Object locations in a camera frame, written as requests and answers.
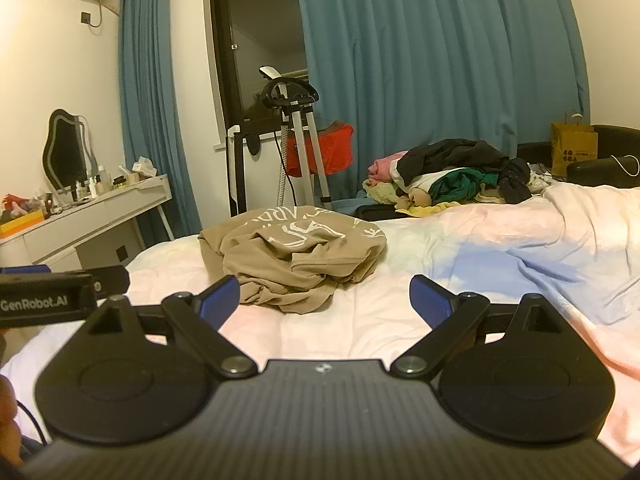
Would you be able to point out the white black upright rack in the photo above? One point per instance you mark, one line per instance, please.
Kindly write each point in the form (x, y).
(235, 175)

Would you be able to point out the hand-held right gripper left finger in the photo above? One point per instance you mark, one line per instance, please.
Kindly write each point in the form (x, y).
(222, 300)

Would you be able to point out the red hanging garment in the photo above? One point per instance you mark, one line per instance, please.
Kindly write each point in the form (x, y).
(330, 150)

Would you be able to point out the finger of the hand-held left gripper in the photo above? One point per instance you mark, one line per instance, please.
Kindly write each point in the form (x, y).
(112, 280)

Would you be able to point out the red pink small items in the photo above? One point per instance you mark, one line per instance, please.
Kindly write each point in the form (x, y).
(15, 202)

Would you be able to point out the black wall socket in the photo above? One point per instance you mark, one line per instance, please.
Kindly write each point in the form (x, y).
(86, 17)
(121, 252)

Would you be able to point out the yellow box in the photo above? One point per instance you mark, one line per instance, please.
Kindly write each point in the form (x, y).
(25, 222)

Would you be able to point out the dark window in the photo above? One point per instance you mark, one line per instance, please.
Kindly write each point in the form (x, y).
(260, 25)

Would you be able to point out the narrow blue curtain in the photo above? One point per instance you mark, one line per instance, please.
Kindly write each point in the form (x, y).
(145, 85)

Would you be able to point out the pile of mixed clothes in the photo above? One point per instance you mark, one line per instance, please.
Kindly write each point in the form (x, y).
(450, 160)

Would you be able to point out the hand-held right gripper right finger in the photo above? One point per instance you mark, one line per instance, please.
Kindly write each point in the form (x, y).
(427, 300)

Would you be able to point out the group of cosmetic bottles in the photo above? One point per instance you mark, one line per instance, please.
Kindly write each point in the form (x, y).
(92, 187)

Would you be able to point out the tan printed t-shirt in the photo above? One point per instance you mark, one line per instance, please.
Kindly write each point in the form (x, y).
(300, 270)

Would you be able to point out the yellow paper bag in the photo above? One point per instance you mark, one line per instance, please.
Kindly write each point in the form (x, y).
(575, 150)

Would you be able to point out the pastel tie-dye bed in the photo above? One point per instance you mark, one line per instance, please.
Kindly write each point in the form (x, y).
(500, 270)

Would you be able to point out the wide blue curtain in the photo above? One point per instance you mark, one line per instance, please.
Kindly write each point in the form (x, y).
(425, 60)

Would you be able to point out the wavy black mirror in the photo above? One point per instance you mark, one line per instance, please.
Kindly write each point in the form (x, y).
(65, 155)

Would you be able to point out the garment steamer stand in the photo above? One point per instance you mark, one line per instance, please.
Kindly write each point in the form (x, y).
(292, 92)

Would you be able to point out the black sofa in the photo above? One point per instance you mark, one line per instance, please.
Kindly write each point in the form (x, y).
(600, 172)

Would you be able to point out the white dressing table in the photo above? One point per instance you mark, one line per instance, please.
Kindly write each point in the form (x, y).
(75, 230)

